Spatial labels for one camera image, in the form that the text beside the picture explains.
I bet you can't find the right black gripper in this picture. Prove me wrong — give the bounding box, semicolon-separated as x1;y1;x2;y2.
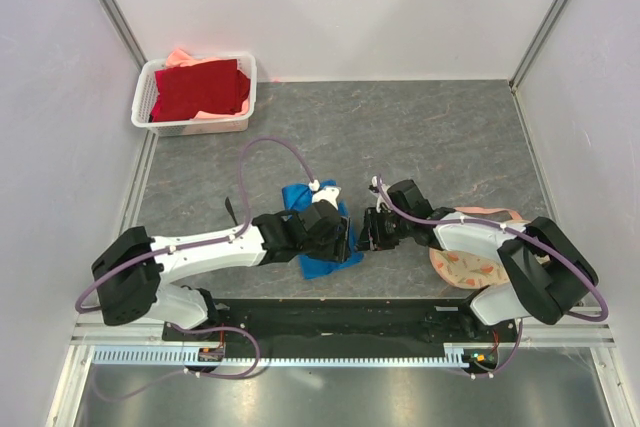
352;206;412;253

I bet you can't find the blue cloth napkin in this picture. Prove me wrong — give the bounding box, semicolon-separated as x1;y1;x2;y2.
282;184;364;280

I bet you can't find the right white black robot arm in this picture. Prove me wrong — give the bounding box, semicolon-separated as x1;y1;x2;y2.
357;204;609;341

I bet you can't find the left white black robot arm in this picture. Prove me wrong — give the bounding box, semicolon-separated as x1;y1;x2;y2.
91;204;351;340

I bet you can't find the floral round pot holder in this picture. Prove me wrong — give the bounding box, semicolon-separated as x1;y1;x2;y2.
428;205;526;291

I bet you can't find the red cloth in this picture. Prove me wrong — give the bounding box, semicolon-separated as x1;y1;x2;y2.
150;59;250;122

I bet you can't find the white plastic basket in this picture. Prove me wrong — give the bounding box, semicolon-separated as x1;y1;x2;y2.
131;49;257;137

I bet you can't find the pink cloth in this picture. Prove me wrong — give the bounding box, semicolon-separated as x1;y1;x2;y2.
165;48;220;68

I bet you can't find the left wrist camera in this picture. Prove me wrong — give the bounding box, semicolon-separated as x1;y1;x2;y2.
298;186;342;239

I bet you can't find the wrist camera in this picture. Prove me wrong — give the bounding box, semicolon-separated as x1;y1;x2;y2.
298;186;342;239
370;177;434;219

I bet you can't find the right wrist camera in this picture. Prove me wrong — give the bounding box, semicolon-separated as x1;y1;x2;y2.
370;177;434;219

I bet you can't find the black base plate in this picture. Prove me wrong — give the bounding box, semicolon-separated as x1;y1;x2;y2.
162;296;516;346

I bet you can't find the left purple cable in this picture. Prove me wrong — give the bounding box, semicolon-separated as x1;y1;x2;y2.
74;136;321;401

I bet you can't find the purple cable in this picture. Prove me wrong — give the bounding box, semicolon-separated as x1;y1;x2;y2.
74;136;321;401
369;174;610;378

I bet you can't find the grey slotted cable duct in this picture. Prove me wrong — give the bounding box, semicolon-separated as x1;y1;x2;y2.
92;345;495;368

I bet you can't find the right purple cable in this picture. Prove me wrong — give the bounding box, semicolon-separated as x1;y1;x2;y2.
369;174;610;378

